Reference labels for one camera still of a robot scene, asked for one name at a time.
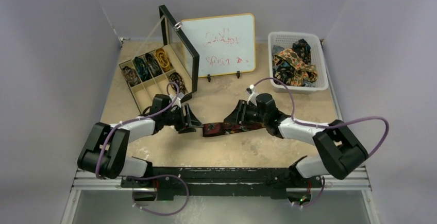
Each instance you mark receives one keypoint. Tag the dark red patterned tie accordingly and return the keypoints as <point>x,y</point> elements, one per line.
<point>226,128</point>

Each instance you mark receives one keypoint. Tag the rolled blue tie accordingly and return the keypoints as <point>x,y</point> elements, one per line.
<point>142,69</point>

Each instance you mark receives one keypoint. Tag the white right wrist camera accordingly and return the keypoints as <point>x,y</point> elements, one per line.
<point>251,90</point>

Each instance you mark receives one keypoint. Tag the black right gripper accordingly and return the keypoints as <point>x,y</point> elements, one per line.
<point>241,112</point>

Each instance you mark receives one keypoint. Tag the orange floral tie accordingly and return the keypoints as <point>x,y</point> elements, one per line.
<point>289,68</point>

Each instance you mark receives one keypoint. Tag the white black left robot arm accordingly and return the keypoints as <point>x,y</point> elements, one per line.
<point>105,150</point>

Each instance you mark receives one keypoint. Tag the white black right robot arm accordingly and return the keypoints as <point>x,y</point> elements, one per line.
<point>339,150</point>

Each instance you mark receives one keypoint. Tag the rolled grey tie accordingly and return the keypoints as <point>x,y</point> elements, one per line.
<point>152,65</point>

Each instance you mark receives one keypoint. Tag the beige compartment tie box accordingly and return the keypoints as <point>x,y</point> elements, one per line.
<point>144,92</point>

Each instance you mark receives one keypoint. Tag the dark blue patterned tie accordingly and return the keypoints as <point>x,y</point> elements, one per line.
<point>303,50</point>

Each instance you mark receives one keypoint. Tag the yellow framed whiteboard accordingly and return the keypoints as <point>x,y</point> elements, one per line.
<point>225,44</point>

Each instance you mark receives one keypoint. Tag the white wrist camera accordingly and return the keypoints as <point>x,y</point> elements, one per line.
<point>251,90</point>
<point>178,99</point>

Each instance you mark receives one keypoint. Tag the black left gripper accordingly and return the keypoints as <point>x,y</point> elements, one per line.
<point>181,123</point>

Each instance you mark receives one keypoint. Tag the white plastic basket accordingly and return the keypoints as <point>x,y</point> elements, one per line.
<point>280,40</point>

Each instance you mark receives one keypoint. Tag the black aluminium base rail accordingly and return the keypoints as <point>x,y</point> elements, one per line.
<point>276,183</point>

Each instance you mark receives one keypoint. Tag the rolled brown striped tie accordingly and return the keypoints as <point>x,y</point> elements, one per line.
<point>131,76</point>

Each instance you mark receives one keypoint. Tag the rolled yellow tie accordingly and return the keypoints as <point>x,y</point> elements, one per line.
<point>163,59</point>

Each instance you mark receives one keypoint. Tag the black tie box lid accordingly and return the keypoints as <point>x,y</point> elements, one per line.
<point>181,52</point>

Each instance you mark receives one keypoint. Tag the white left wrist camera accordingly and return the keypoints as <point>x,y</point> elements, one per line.
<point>178,99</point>

